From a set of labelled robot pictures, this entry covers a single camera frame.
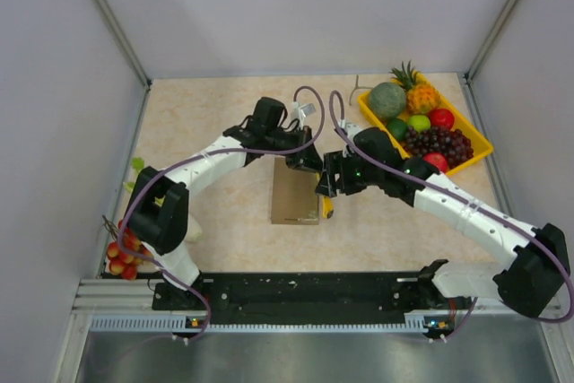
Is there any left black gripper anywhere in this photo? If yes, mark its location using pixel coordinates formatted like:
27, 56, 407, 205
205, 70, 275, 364
265, 125, 323, 173

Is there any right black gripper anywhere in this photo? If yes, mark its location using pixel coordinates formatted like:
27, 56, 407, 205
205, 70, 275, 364
315, 148, 382, 198

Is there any yellow utility knife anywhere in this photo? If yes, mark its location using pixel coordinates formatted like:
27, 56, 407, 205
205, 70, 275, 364
315, 172, 335, 220

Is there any brown cardboard express box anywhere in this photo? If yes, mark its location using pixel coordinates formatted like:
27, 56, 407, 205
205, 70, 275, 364
270, 158, 319, 226

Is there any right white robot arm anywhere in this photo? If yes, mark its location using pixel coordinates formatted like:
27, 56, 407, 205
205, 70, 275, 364
317, 123, 573, 320

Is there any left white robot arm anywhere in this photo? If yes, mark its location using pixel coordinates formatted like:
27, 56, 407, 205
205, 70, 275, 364
123, 97, 325, 309

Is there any dark green lime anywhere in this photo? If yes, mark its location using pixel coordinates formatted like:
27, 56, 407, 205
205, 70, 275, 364
387, 118, 408, 142

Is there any green melon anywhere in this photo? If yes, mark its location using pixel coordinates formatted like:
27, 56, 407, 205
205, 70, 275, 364
367, 83, 406, 121

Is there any red apple front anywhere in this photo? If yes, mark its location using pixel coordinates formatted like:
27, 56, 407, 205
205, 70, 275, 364
422, 152, 449, 173

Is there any red apple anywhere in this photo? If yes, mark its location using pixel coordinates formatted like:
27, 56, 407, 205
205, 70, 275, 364
427, 109, 456, 130
422, 152, 449, 173

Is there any light green lime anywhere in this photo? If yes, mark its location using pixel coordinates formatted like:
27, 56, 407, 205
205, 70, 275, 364
407, 115, 431, 133

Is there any pineapple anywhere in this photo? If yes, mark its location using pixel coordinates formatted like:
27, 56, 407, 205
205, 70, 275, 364
391, 61, 440, 115

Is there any purple grape bunch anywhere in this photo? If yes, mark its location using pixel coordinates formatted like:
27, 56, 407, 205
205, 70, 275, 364
402, 126, 474, 170

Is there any green celery stalk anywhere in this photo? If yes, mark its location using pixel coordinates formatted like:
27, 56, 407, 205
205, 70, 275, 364
123, 157, 203, 243

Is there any yellow plastic tray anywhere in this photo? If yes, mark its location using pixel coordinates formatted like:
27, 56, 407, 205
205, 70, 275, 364
355, 74, 493, 175

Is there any red lychee bunch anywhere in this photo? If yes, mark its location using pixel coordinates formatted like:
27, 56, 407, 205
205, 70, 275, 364
102, 216, 152, 281

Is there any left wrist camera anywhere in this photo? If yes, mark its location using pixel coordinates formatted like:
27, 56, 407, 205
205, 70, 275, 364
291, 101, 317, 123

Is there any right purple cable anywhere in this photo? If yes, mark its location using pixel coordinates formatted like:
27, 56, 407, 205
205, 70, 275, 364
329, 90, 574, 342

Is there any purple cable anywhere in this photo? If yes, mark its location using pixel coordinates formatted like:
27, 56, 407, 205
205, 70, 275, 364
329, 90, 574, 342
117, 85, 326, 342

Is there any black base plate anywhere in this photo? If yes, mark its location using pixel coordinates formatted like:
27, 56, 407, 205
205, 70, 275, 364
152, 272, 472, 326

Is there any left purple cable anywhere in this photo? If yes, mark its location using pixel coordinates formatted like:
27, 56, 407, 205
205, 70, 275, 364
117, 85, 326, 342

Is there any white slotted cable duct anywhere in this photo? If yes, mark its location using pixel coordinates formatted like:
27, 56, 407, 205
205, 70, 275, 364
90, 315, 448, 335

